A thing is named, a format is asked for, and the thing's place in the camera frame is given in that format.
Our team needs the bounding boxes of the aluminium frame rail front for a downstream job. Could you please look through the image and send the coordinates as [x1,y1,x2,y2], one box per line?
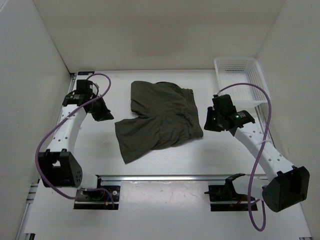
[100,174,231,182]

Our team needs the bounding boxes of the olive green shorts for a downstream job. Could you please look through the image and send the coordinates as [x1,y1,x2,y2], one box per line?
[115,81,204,164]

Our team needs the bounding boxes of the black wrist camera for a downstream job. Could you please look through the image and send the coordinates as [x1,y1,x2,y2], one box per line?
[212,94,237,115]
[75,79,99,98]

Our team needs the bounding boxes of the aluminium frame rail left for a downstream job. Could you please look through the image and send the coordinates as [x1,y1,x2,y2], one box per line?
[14,72,77,240]

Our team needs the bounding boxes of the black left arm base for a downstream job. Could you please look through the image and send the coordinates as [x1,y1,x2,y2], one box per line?
[73,182,121,211]

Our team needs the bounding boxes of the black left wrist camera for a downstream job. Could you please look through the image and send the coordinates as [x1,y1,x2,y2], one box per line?
[75,79,99,98]

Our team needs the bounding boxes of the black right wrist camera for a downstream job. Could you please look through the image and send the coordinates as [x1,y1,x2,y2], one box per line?
[212,94,237,115]

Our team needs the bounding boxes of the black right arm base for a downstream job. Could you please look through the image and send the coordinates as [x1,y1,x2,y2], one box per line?
[204,173,249,212]

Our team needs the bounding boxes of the blue corner label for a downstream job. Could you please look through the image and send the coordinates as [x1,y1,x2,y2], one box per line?
[77,71,92,76]

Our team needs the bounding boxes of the white plastic perforated basket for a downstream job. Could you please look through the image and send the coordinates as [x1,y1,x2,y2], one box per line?
[214,56,269,109]

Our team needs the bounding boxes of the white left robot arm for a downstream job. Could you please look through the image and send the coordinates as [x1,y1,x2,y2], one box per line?
[36,94,114,200]

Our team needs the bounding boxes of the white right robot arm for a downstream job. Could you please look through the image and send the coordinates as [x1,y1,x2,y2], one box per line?
[207,107,310,213]

